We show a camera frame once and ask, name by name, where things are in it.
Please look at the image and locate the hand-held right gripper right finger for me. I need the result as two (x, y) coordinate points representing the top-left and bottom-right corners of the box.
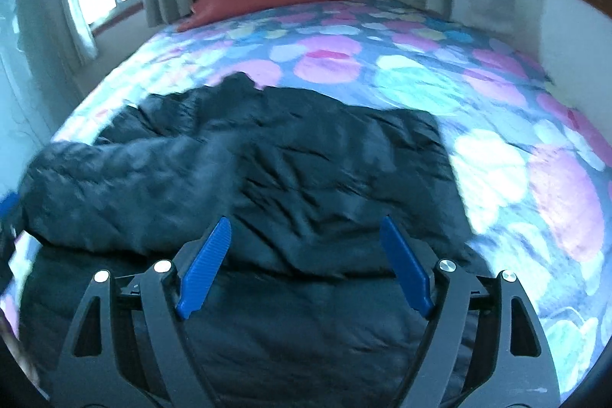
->
(380, 216), (561, 408)

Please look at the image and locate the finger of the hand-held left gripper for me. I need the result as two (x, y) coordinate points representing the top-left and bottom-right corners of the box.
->
(0, 192), (23, 246)

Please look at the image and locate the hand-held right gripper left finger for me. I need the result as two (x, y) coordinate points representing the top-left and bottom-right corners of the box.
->
(49, 217), (233, 408)

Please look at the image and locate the black puffer jacket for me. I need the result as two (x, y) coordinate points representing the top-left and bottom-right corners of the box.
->
(10, 72), (498, 408)

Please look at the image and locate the glass door wardrobe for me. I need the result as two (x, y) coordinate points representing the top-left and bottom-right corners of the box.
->
(0, 0), (65, 146)

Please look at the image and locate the colourful dotted bedspread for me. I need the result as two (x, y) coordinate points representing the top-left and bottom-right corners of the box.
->
(0, 0), (612, 395)

